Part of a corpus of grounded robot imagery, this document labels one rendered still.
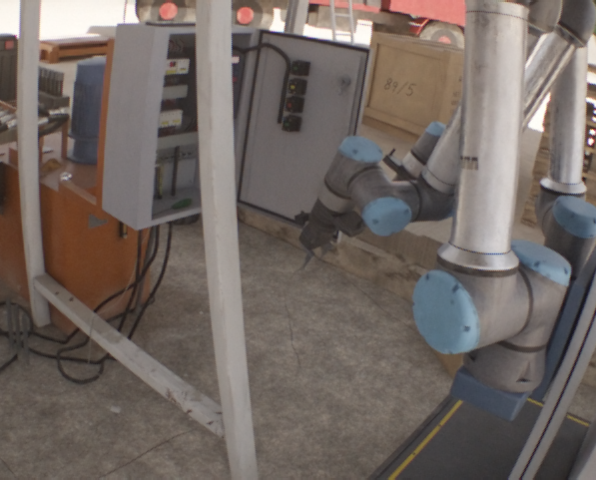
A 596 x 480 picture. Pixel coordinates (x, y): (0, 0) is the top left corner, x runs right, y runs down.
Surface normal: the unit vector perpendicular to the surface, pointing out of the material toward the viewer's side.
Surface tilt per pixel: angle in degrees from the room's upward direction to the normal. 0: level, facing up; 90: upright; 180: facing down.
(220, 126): 80
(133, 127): 90
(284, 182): 90
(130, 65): 90
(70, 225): 90
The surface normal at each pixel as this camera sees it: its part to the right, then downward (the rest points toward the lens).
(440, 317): -0.85, 0.18
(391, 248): -0.62, 0.23
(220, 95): 0.78, 0.21
